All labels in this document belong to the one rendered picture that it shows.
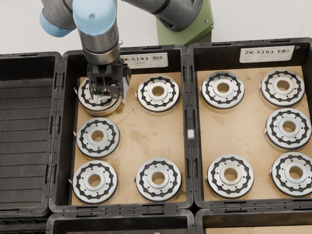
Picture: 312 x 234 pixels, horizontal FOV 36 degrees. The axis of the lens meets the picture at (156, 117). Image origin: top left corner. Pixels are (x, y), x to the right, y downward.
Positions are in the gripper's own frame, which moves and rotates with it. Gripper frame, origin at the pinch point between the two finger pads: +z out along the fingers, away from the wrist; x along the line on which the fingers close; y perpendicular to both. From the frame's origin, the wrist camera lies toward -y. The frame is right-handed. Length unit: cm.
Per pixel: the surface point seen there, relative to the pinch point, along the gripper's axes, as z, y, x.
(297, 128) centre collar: -2.1, 12.2, 42.5
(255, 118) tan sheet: 2.2, 7.4, 34.2
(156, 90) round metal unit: 2.1, -0.9, 10.6
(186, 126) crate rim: -5.4, 12.5, 17.2
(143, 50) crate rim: -6.2, -7.3, 7.9
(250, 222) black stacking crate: -0.7, 33.1, 29.7
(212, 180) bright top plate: 0.0, 23.4, 22.6
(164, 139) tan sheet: 3.5, 11.7, 12.2
